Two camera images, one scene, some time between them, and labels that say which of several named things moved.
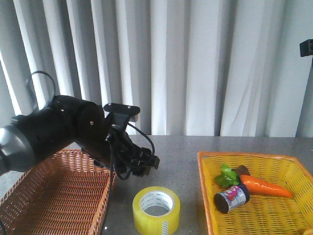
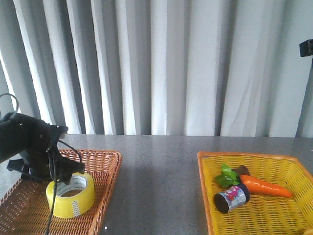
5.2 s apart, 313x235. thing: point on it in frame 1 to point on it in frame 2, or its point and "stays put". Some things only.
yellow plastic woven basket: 262,214 stays put
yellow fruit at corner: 308,231 stays put
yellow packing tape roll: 166,224 to 73,198
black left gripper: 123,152 to 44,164
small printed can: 232,198 stays put
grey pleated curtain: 194,68 stays put
